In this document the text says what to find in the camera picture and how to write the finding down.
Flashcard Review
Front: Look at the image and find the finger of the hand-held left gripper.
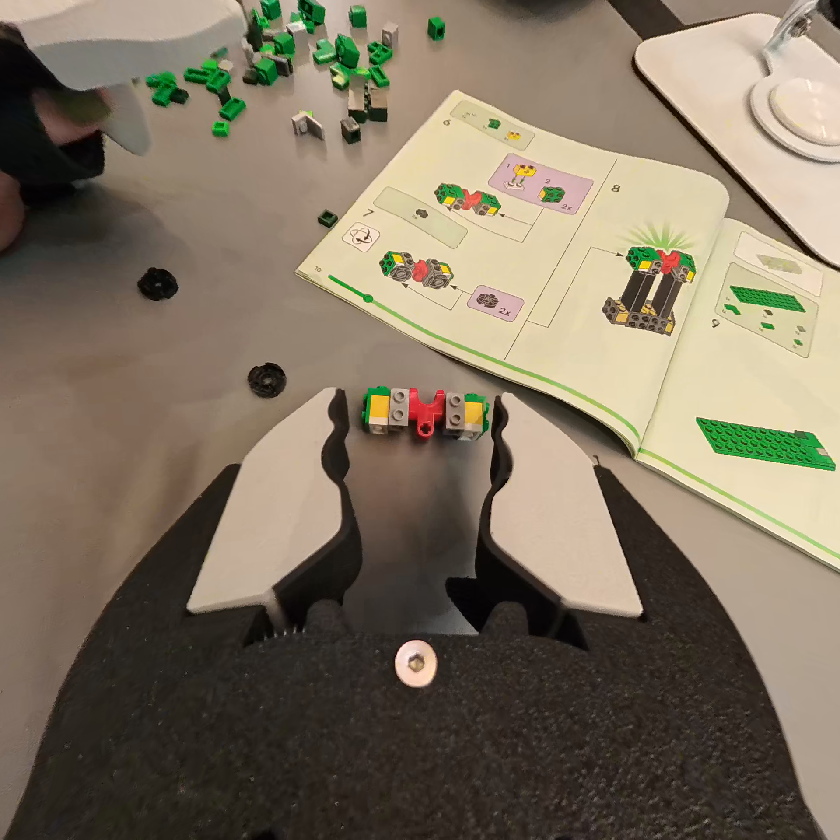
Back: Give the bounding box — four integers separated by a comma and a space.
0, 0, 249, 91
101, 82, 153, 157

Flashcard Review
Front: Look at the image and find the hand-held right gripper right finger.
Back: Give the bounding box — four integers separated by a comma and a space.
474, 392, 644, 632

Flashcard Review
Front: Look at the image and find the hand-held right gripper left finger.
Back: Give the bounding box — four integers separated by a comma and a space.
187, 387, 364, 632

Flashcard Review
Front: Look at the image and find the black round brick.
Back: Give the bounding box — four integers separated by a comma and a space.
247, 361, 287, 399
136, 266, 179, 303

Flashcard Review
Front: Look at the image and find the red green yellow brick assembly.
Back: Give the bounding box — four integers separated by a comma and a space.
361, 386, 492, 442

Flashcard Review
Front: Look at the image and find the person's left hand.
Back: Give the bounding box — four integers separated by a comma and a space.
0, 172, 28, 256

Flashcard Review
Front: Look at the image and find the pile of green bricks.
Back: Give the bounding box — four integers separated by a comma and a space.
144, 0, 447, 145

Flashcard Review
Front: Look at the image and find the pale green instruction booklet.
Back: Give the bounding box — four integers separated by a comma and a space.
294, 90, 840, 571

